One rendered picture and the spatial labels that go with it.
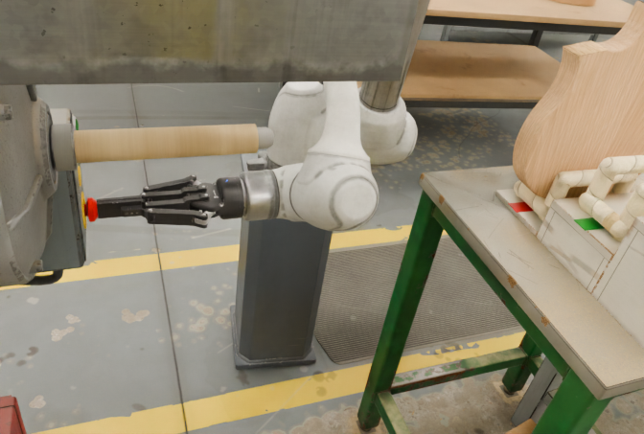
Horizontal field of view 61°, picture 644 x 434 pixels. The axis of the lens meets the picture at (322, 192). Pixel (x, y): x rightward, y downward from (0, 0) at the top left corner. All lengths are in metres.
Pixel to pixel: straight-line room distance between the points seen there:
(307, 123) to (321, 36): 1.03
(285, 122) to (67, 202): 0.72
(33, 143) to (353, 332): 1.69
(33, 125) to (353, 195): 0.44
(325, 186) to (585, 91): 0.52
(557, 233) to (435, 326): 1.18
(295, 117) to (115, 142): 0.89
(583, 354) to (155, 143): 0.70
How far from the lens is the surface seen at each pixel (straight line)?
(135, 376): 1.95
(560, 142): 1.13
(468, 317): 2.31
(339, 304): 2.19
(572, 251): 1.10
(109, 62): 0.39
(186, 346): 2.01
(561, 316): 1.01
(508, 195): 1.24
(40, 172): 0.55
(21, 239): 0.52
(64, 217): 0.88
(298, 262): 1.65
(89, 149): 0.58
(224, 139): 0.59
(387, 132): 1.42
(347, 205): 0.80
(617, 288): 1.04
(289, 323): 1.83
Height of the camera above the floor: 1.55
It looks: 34 degrees down
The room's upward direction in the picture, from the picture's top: 9 degrees clockwise
